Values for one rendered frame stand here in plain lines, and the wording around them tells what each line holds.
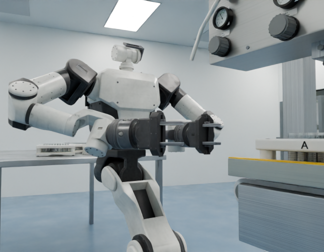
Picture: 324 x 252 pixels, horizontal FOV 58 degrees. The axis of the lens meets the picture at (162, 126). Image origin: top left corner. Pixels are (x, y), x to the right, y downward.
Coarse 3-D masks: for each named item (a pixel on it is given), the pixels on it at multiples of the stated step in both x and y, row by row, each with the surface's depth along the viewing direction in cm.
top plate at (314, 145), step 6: (270, 138) 53; (276, 138) 53; (282, 138) 54; (258, 144) 51; (264, 144) 50; (270, 144) 49; (276, 144) 48; (282, 144) 47; (288, 144) 46; (294, 144) 45; (300, 144) 45; (306, 144) 44; (312, 144) 43; (318, 144) 42; (276, 150) 48; (282, 150) 47; (288, 150) 46; (294, 150) 46; (300, 150) 45; (306, 150) 44; (312, 150) 43; (318, 150) 42
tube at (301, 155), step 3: (297, 135) 49; (300, 135) 49; (303, 135) 49; (297, 138) 49; (300, 138) 49; (303, 138) 49; (297, 153) 49; (300, 153) 49; (303, 153) 48; (297, 156) 49; (300, 156) 49; (303, 156) 48; (297, 159) 49; (300, 159) 48; (303, 159) 48
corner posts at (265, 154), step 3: (261, 150) 51; (264, 150) 50; (267, 150) 50; (270, 150) 50; (273, 150) 50; (261, 153) 51; (264, 153) 50; (267, 153) 50; (270, 153) 50; (273, 153) 50; (261, 156) 51; (264, 156) 50; (267, 156) 50; (270, 156) 50; (273, 156) 50
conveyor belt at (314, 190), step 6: (240, 180) 54; (246, 180) 53; (252, 180) 51; (258, 180) 50; (264, 180) 50; (234, 186) 55; (270, 186) 48; (276, 186) 47; (282, 186) 47; (288, 186) 46; (294, 186) 45; (300, 186) 44; (306, 186) 44; (234, 192) 55; (312, 192) 43; (318, 192) 42
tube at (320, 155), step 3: (318, 132) 46; (321, 132) 46; (318, 135) 46; (321, 135) 46; (318, 138) 46; (321, 138) 46; (318, 153) 46; (321, 153) 46; (318, 156) 46; (321, 156) 46; (318, 159) 46; (321, 159) 46; (321, 162) 46
